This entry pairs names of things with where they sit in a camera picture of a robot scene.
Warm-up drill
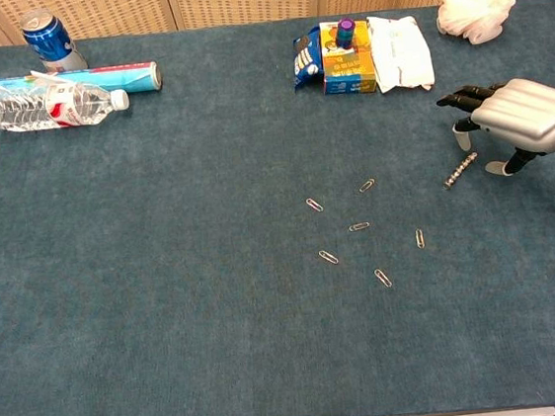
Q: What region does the small purple capped bottle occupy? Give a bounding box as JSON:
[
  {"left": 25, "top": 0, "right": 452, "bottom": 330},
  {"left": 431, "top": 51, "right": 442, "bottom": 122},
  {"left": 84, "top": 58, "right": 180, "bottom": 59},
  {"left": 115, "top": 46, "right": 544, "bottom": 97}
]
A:
[{"left": 333, "top": 15, "right": 360, "bottom": 51}]

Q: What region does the white wet wipes pack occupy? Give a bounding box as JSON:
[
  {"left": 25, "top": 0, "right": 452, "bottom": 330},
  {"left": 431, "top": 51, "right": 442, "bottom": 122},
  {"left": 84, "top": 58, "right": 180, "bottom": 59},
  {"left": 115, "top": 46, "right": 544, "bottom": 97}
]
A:
[{"left": 365, "top": 9, "right": 437, "bottom": 97}]

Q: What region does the clear plastic water bottle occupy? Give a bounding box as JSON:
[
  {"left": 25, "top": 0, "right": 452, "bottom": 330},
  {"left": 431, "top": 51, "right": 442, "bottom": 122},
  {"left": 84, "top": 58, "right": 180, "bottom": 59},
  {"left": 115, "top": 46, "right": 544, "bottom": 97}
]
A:
[{"left": 0, "top": 77, "right": 132, "bottom": 135}]

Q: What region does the blue cookie pack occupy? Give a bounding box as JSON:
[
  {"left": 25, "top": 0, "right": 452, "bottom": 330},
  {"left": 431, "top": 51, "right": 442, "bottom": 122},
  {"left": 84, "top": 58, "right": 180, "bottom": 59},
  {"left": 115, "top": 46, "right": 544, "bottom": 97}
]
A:
[{"left": 286, "top": 27, "right": 330, "bottom": 93}]

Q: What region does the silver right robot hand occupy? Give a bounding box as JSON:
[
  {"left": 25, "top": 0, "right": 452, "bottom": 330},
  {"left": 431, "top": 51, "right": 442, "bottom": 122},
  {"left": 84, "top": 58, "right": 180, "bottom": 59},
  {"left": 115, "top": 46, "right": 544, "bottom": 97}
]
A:
[{"left": 434, "top": 72, "right": 555, "bottom": 185}]

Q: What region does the teal felt table cloth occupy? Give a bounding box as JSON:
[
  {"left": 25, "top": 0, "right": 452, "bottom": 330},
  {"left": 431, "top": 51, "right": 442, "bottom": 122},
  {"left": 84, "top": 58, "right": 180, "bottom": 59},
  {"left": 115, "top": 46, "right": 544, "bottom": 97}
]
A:
[{"left": 0, "top": 0, "right": 555, "bottom": 416}]

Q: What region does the yellow and blue carton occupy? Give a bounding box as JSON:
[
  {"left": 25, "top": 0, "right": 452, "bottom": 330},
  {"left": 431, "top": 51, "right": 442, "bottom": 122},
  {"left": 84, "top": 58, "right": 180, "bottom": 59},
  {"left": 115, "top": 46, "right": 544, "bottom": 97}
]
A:
[{"left": 316, "top": 17, "right": 379, "bottom": 99}]

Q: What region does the white mesh bath pouf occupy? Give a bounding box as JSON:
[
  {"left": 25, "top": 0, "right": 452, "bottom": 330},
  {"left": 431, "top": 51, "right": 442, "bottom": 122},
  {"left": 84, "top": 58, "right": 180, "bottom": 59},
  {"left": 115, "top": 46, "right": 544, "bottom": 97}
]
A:
[{"left": 434, "top": 0, "right": 521, "bottom": 48}]

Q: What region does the blue soda can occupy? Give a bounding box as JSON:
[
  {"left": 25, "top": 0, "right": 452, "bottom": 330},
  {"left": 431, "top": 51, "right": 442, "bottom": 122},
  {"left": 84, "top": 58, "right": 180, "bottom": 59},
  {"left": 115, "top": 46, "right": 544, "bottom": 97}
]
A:
[{"left": 18, "top": 3, "right": 89, "bottom": 77}]

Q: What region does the blue plastic wrap roll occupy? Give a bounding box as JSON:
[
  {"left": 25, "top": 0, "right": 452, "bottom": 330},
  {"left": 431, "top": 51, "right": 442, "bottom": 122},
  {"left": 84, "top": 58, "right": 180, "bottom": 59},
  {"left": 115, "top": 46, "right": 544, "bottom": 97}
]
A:
[{"left": 0, "top": 56, "right": 165, "bottom": 110}]

